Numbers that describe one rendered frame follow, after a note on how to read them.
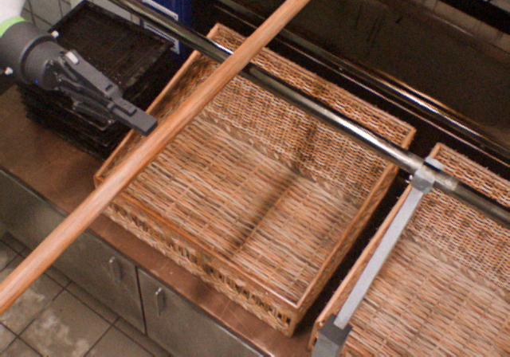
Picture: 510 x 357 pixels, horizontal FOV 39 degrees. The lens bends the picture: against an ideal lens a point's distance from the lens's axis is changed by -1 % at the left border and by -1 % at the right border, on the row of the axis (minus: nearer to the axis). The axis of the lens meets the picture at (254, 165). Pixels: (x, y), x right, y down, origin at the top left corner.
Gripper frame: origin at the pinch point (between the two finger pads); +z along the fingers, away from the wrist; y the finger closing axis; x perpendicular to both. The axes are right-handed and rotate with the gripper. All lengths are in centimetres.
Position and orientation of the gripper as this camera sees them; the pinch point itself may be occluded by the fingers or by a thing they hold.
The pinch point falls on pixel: (135, 118)
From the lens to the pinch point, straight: 115.0
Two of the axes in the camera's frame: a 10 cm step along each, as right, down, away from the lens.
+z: 8.2, 4.9, -2.9
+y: -0.6, 5.8, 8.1
